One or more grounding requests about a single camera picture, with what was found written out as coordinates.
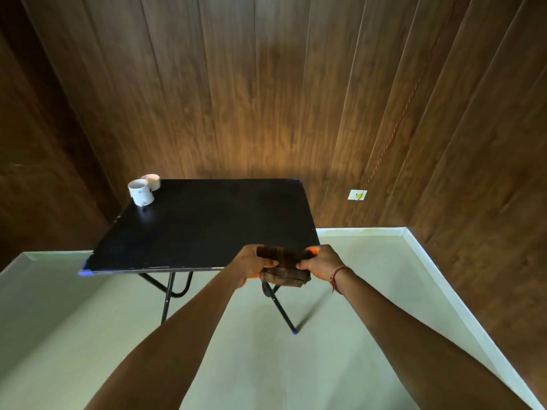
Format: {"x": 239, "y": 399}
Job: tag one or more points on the person's left hand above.
{"x": 247, "y": 262}

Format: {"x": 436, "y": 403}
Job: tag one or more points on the person's right hand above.
{"x": 321, "y": 262}

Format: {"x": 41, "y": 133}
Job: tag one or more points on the person's right thumb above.
{"x": 304, "y": 265}

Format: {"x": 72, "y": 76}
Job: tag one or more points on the person's left thumb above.
{"x": 268, "y": 262}

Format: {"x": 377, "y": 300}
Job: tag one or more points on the brown cloth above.
{"x": 284, "y": 268}

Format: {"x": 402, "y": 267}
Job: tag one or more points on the person's left forearm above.
{"x": 164, "y": 352}

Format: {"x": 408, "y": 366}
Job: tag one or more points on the person's right forearm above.
{"x": 421, "y": 350}

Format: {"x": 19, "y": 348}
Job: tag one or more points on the black folding table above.
{"x": 205, "y": 226}

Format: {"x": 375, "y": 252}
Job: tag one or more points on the white tape roll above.
{"x": 152, "y": 181}

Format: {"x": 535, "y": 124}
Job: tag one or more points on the white mug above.
{"x": 140, "y": 192}

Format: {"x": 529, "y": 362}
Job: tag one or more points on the white wall socket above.
{"x": 357, "y": 195}

